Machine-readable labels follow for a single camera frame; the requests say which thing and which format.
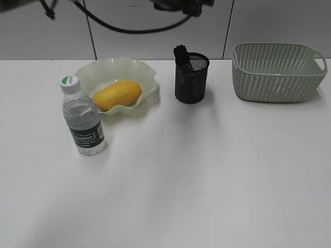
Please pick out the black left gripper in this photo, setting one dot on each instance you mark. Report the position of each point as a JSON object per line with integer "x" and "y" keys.
{"x": 188, "y": 7}

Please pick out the black marker pen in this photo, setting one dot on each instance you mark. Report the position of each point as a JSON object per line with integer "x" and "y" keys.
{"x": 178, "y": 55}
{"x": 182, "y": 54}
{"x": 186, "y": 60}

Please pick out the yellow mango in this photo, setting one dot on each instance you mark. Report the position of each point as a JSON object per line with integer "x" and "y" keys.
{"x": 119, "y": 93}

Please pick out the clear water bottle green label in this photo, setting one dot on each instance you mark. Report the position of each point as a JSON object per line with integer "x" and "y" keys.
{"x": 82, "y": 117}

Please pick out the black mesh pen holder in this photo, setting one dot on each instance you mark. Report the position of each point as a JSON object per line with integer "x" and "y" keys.
{"x": 190, "y": 85}

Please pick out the pale green plastic basket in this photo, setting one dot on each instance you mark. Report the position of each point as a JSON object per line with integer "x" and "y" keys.
{"x": 276, "y": 72}

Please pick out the pale green wavy glass plate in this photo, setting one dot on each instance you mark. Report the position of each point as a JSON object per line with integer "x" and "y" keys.
{"x": 104, "y": 72}

